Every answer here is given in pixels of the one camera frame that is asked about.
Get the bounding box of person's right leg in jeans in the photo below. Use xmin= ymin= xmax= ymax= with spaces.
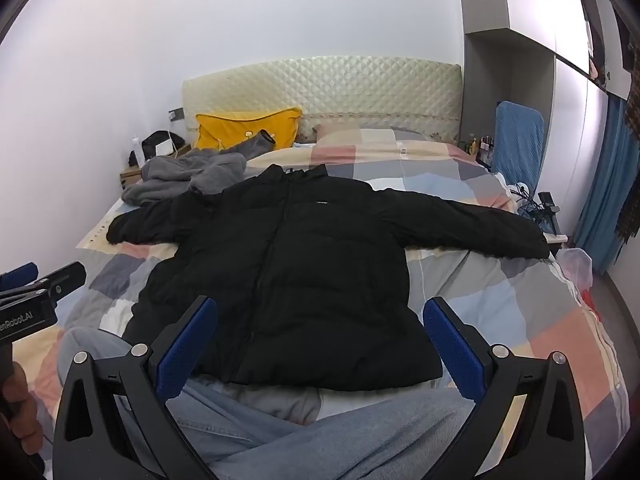
xmin=210 ymin=389 xmax=481 ymax=480

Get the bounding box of cream quilted headboard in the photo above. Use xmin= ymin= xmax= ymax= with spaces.
xmin=181 ymin=56 xmax=462 ymax=147

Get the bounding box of floral pillow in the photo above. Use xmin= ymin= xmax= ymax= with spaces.
xmin=295 ymin=119 xmax=363 ymax=147

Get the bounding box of person's grey shirt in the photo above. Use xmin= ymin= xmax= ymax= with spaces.
xmin=187 ymin=374 xmax=323 ymax=423

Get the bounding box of blue curtain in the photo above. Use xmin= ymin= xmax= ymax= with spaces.
xmin=572 ymin=95 xmax=640 ymax=273

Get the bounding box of grey fleece garment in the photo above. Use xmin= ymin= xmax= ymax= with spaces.
xmin=122 ymin=130 xmax=277 ymax=207

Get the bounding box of row of small bottles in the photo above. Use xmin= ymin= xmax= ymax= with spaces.
xmin=462 ymin=135 xmax=496 ymax=166

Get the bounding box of wooden nightstand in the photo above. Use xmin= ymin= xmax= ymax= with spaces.
xmin=120 ymin=144 xmax=193 ymax=191

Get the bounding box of black puffer jacket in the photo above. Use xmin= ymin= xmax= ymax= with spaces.
xmin=106 ymin=164 xmax=551 ymax=392

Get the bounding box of person's leg in jeans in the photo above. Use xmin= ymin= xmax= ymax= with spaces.
xmin=210 ymin=389 xmax=481 ymax=480
xmin=56 ymin=326 xmax=281 ymax=480

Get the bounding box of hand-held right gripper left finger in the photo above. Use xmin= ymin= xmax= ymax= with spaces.
xmin=51 ymin=296 xmax=221 ymax=480

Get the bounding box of clear plastic bag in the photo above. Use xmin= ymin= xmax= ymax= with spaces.
xmin=556 ymin=247 xmax=594 ymax=292

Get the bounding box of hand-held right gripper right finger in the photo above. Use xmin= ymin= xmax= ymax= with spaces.
xmin=422 ymin=296 xmax=586 ymax=480

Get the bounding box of striped bed sheet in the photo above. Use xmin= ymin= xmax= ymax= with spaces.
xmin=75 ymin=195 xmax=131 ymax=251

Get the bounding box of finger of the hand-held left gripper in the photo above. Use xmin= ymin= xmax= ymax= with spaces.
xmin=35 ymin=261 xmax=87 ymax=306
xmin=0 ymin=262 xmax=40 ymax=292

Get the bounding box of black stand with cables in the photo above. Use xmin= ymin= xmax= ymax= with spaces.
xmin=517 ymin=185 xmax=568 ymax=242

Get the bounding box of pastel checked duvet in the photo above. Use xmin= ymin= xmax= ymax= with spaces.
xmin=30 ymin=127 xmax=631 ymax=461

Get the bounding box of person's left hand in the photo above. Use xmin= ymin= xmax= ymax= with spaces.
xmin=0 ymin=362 xmax=44 ymax=439

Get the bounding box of grey wardrobe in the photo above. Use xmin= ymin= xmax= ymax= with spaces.
xmin=457 ymin=0 xmax=621 ymax=186

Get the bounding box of blue covered chair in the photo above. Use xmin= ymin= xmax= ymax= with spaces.
xmin=494 ymin=101 xmax=546 ymax=196

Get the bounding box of yellow pillow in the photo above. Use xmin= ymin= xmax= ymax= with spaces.
xmin=194 ymin=107 xmax=303 ymax=152

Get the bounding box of person's left leg in jeans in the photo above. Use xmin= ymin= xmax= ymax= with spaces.
xmin=56 ymin=326 xmax=281 ymax=480

